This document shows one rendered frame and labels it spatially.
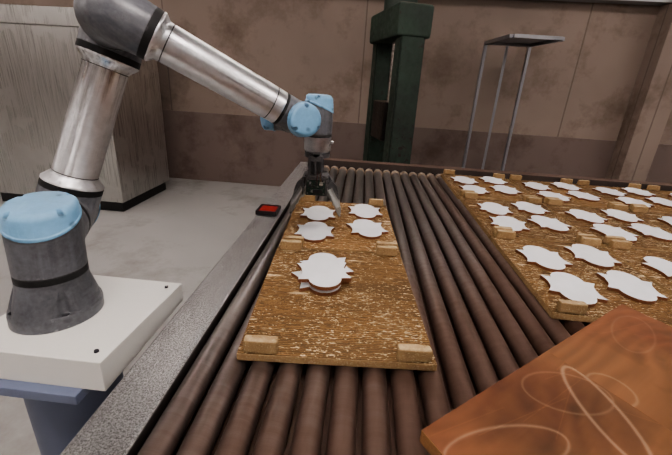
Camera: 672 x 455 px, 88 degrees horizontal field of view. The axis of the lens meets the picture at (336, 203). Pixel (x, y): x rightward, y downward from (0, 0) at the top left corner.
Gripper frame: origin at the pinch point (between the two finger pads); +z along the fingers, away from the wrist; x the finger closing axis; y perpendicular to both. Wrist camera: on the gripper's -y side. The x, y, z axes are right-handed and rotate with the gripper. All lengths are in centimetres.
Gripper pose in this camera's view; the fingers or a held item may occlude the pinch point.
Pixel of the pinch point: (315, 214)
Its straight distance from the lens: 107.4
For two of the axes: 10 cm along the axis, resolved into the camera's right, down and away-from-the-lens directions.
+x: 10.0, 0.7, -0.1
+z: -0.6, 9.4, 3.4
